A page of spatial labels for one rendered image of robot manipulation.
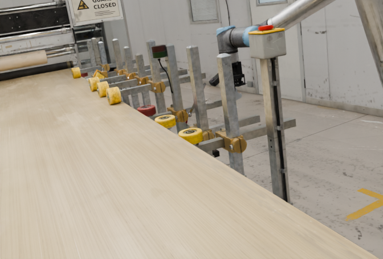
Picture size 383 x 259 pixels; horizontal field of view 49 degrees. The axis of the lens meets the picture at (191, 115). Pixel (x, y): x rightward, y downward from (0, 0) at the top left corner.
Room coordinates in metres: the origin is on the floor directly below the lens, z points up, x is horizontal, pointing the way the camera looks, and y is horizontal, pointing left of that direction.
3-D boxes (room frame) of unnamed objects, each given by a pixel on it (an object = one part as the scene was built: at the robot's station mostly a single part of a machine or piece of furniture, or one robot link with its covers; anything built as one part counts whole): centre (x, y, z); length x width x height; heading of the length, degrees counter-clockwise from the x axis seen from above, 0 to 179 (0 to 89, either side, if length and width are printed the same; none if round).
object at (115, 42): (2.74, 0.42, 0.93); 0.03 x 0.03 x 0.48; 21
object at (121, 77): (2.55, 0.32, 0.95); 0.50 x 0.04 x 0.04; 111
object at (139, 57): (2.27, 0.24, 0.86); 0.03 x 0.03 x 0.48; 21
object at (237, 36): (1.88, -0.30, 1.14); 0.12 x 0.12 x 0.09; 43
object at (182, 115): (1.83, 0.06, 0.85); 0.13 x 0.06 x 0.05; 21
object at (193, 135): (1.33, 0.01, 0.85); 0.08 x 0.08 x 0.11
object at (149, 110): (1.80, 0.19, 0.85); 0.08 x 0.08 x 0.11
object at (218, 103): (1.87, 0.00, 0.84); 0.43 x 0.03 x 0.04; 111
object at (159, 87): (2.06, 0.15, 0.95); 0.13 x 0.06 x 0.05; 21
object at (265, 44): (1.10, -0.23, 1.18); 0.07 x 0.07 x 0.08; 21
